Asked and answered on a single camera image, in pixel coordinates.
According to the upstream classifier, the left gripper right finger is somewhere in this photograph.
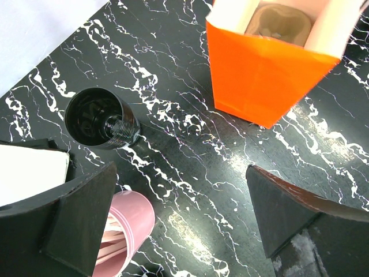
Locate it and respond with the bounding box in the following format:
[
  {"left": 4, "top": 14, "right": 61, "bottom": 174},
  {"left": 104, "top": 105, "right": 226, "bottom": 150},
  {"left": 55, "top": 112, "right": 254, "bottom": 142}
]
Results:
[{"left": 246, "top": 166, "right": 368, "bottom": 276}]

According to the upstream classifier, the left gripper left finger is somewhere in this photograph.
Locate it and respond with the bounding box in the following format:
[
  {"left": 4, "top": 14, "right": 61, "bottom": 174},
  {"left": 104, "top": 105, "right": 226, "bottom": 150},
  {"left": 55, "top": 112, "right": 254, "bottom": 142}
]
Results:
[{"left": 1, "top": 162, "right": 117, "bottom": 276}]

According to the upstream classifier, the black coffee cup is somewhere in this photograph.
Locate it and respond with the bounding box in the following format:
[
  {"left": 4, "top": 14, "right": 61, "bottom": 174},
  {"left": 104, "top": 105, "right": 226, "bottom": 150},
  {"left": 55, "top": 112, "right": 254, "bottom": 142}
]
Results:
[{"left": 64, "top": 87, "right": 141, "bottom": 150}]

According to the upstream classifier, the orange paper bag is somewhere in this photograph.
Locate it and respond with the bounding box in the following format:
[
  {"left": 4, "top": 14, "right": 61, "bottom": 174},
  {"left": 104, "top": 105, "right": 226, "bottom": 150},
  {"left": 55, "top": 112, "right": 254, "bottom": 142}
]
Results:
[{"left": 206, "top": 1, "right": 368, "bottom": 128}]

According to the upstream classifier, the pulp cup carrier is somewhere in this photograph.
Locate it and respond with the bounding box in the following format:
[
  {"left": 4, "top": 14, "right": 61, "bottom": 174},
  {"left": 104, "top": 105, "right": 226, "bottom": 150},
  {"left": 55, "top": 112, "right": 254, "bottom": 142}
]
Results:
[{"left": 245, "top": 3, "right": 312, "bottom": 47}]

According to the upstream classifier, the white napkin stack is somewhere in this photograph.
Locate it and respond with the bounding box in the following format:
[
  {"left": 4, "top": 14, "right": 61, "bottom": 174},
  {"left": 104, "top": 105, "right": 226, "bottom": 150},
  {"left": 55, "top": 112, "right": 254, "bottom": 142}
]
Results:
[{"left": 1, "top": 145, "right": 70, "bottom": 206}]

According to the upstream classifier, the pink straw holder cup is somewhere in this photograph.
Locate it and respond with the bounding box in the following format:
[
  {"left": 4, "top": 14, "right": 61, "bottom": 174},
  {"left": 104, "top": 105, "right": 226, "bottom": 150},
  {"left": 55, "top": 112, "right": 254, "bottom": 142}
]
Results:
[{"left": 93, "top": 190, "right": 155, "bottom": 276}]

